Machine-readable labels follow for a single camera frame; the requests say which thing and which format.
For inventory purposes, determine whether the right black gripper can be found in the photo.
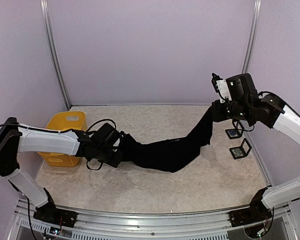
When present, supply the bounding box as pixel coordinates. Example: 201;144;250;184
211;98;253;122

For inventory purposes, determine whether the black t-shirt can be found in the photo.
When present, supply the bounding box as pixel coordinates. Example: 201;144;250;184
118;106;213;173

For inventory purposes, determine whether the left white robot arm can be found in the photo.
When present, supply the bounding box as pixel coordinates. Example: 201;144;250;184
0;117;122;223

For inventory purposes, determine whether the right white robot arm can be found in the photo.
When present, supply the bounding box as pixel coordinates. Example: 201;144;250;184
211;91;300;222

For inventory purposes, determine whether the far black brooch box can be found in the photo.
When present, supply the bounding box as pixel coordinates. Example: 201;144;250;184
225;121;245;139

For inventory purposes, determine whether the black brooch box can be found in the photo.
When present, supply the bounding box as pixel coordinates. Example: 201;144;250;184
225;121;245;139
229;138;252;160

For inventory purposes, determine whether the near black brooch box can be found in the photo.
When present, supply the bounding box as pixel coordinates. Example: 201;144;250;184
229;138;252;160

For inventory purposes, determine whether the yellow plastic basket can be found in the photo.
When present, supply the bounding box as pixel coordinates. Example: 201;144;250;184
38;111;88;167

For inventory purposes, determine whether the front aluminium rail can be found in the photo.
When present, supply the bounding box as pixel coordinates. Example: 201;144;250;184
5;199;298;240

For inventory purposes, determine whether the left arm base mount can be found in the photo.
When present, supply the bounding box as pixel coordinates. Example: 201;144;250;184
33;207;78;228

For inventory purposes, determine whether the right aluminium frame post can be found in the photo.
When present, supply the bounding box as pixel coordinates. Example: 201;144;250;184
241;0;262;74

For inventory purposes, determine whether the aluminium frame post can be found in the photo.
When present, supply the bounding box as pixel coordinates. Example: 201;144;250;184
40;0;72;110
241;0;262;74

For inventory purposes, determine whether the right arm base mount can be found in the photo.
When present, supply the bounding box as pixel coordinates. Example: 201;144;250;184
229;207;273;227

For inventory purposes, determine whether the left aluminium frame post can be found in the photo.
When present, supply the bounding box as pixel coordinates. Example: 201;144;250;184
40;0;72;110

